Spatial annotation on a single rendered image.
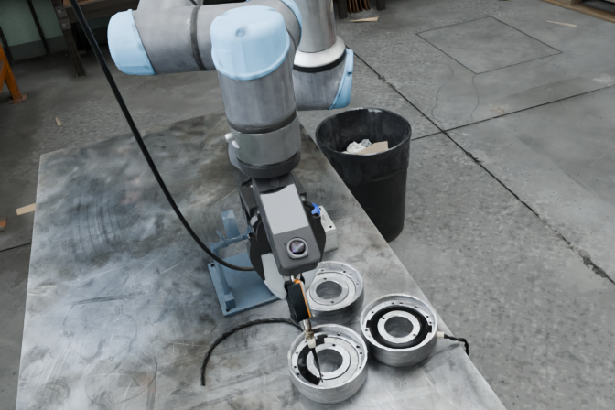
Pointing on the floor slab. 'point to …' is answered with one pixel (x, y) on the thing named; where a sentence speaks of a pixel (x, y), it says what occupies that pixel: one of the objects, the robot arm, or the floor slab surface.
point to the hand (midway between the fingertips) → (295, 291)
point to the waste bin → (371, 162)
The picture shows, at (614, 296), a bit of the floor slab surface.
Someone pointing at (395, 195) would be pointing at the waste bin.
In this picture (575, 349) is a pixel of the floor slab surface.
